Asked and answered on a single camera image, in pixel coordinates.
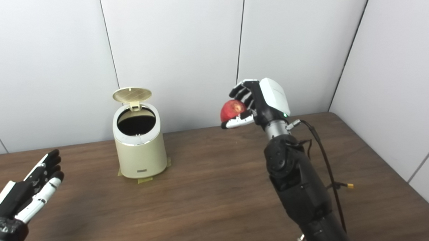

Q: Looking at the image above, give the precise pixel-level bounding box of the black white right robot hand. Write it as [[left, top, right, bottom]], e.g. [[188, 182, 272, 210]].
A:
[[221, 77, 292, 132]]

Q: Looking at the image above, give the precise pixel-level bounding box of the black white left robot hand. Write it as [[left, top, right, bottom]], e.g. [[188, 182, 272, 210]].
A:
[[0, 147, 65, 241]]

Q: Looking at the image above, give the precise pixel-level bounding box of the red apple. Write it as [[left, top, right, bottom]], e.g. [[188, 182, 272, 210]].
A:
[[220, 99, 248, 124]]

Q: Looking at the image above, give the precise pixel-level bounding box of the cream round bin lid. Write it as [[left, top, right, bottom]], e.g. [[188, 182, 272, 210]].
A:
[[112, 86, 153, 112]]

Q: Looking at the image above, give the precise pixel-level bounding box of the cream-colored bin body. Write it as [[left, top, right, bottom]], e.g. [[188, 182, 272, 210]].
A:
[[111, 102, 170, 180]]

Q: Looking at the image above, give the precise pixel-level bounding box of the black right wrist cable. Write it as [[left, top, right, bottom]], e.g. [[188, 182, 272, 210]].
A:
[[284, 118, 358, 233]]

